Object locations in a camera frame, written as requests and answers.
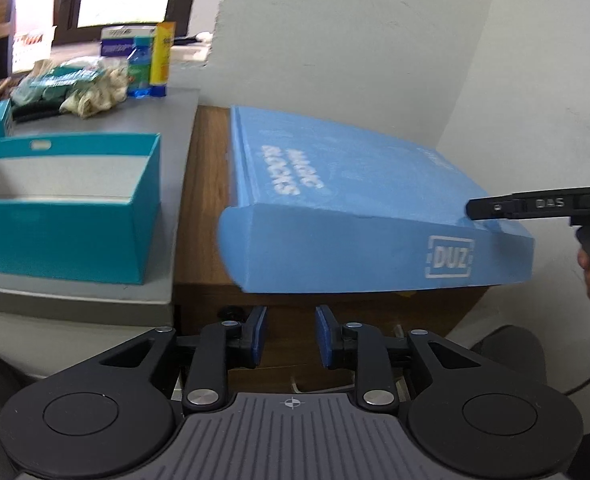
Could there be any blue cardboard mailer box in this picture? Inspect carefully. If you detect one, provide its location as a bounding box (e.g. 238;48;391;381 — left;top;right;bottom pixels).
217;106;534;294

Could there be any open teal box tray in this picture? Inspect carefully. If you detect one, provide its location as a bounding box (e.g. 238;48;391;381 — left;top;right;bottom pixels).
0;133;161;285

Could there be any grey desk mat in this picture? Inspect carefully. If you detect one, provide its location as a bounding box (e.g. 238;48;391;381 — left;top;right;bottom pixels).
0;89;197;326

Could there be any cream crumpled cloth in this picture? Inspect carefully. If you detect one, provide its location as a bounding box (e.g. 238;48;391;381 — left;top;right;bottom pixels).
59;67;128;119

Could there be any blue medicine bottle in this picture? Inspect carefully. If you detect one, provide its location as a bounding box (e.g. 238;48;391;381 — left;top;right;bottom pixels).
127;37;151;99

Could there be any yellow blue upright tube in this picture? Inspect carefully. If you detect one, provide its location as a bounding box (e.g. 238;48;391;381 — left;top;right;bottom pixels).
150;22;176;98

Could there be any white blue glove box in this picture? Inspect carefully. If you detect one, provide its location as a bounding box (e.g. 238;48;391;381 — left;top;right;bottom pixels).
100;25;155;58

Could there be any white pink storage basket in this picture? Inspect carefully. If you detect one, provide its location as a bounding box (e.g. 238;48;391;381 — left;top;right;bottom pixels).
11;25;56;73

